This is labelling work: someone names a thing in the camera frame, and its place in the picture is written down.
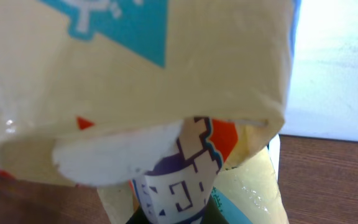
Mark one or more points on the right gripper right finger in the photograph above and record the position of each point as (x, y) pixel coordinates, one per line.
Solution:
(212, 215)

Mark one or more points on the cream chocolate chip bag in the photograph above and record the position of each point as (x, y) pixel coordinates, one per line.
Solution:
(162, 95)

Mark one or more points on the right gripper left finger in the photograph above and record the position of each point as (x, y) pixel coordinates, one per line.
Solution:
(138, 217)

